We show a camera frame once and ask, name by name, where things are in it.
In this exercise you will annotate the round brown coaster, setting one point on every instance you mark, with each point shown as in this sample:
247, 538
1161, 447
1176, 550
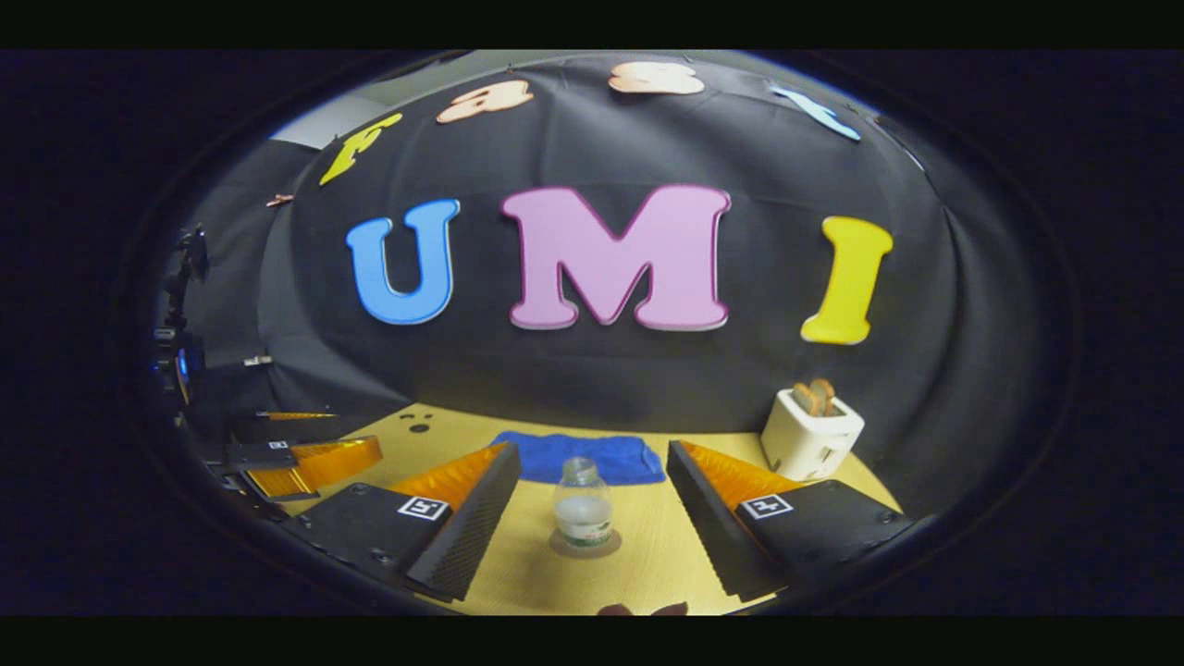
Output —
610, 547

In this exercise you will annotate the white clip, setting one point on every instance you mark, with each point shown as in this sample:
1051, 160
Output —
259, 361

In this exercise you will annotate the white toaster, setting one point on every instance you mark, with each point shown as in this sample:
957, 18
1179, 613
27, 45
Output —
805, 444

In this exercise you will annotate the toast slice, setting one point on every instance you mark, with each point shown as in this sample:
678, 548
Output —
805, 398
826, 393

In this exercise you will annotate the clear plastic water bottle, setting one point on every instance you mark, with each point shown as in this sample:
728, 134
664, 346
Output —
583, 518

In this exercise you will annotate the blue towel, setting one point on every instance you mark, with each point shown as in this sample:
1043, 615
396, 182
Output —
536, 458

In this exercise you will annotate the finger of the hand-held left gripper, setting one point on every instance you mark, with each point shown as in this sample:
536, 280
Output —
268, 455
296, 416

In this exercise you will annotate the black backdrop cloth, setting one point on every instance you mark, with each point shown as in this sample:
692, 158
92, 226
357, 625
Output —
601, 370

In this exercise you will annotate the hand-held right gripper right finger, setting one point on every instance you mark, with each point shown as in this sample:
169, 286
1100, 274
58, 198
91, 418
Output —
708, 527

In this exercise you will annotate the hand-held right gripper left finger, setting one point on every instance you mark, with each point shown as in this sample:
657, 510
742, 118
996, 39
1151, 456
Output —
472, 527

